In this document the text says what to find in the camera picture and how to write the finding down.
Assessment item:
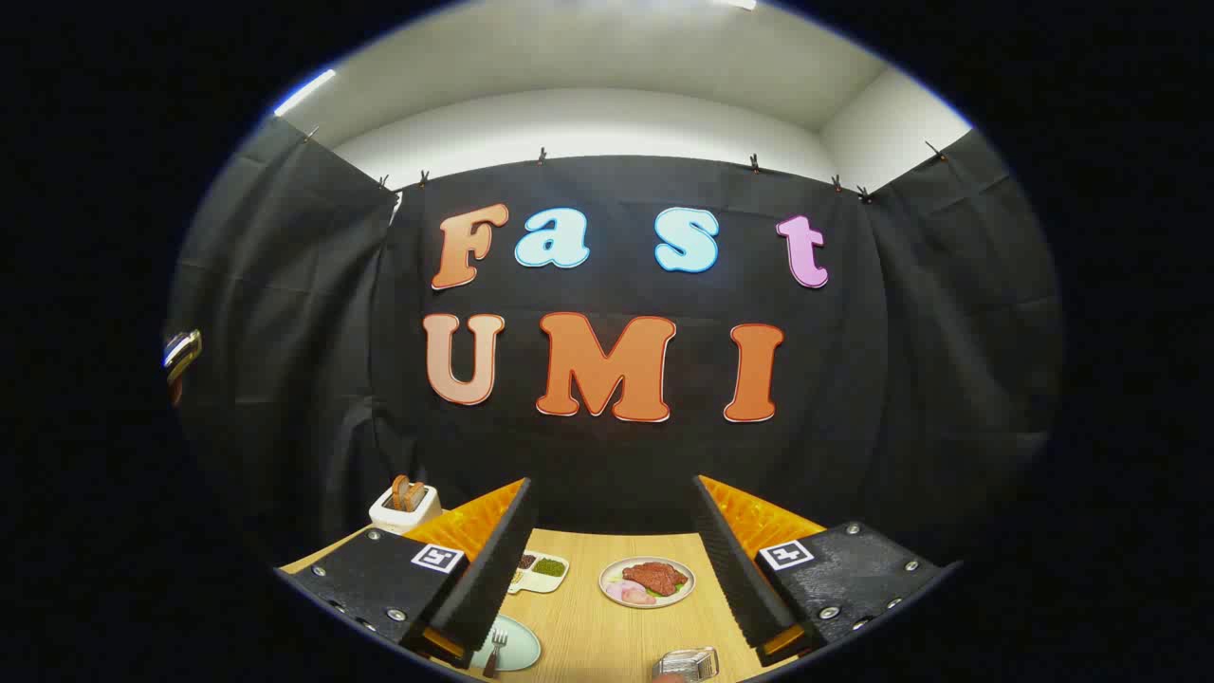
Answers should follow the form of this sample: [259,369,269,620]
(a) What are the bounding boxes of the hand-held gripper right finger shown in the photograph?
[690,474,961,668]

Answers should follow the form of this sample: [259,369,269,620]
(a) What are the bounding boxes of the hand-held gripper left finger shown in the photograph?
[275,477,539,670]

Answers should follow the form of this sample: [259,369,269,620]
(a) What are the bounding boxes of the white divided dish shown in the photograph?
[507,550,570,596]

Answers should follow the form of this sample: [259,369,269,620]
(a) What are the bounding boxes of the light blue plate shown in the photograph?
[471,615,542,673]

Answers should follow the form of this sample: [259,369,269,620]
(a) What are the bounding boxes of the brown steak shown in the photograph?
[622,561,690,598]

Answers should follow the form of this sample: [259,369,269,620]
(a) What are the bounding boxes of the perforated metal basket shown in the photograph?
[653,647,720,682]

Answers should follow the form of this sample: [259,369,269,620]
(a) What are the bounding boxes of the white toaster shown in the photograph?
[369,482,443,534]

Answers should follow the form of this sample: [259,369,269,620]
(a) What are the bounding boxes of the beige round plate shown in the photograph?
[598,556,696,609]

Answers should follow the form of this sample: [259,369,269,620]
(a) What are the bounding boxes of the white and gold object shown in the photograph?
[163,329,203,407]

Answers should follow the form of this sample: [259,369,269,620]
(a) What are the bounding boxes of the row of black cloth clips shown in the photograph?
[303,126,949,203]

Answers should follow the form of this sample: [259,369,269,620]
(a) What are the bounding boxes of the ceiling light strip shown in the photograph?
[273,68,338,118]

